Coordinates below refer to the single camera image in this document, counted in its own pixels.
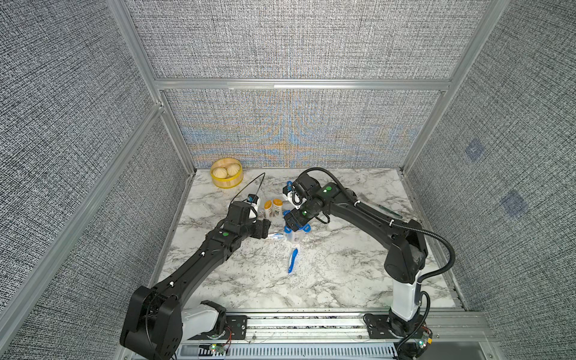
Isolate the right cream dumpling bun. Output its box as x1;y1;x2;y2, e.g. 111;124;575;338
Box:
226;163;241;178

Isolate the aluminium front rail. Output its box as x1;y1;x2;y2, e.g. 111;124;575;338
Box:
114;310;496;360

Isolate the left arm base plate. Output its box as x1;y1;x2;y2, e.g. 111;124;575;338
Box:
199;300;248;340

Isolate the orange cap bottle three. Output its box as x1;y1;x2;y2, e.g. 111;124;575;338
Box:
272;199;284;217

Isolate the clear plastic container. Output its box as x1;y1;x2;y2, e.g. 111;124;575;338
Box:
284;231;301;246

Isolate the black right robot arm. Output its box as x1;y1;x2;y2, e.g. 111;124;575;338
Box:
282;167;456;339

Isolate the left cream dumpling bun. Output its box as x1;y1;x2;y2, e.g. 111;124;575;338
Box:
211;166;228;179

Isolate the green handled utensil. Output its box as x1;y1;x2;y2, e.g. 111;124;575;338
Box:
376;204;403;219

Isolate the orange cap bottle two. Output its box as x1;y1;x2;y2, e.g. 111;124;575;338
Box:
263;200;274;220

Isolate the toothpaste tube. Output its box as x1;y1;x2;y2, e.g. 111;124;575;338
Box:
267;232;286;240

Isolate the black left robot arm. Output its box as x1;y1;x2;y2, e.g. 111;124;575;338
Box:
119;201;271;359

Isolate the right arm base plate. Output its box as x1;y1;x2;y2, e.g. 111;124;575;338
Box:
362;313;433;339

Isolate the yellow bamboo steamer basket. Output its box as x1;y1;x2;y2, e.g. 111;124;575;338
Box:
210;157;244;189

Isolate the blue toothbrush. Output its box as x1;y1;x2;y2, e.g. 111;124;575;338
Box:
287;248;299;275

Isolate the cream dumpling bun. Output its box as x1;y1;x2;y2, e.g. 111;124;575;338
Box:
211;166;228;179
226;163;241;178

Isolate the blue lid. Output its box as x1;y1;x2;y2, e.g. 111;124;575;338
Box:
283;224;311;234

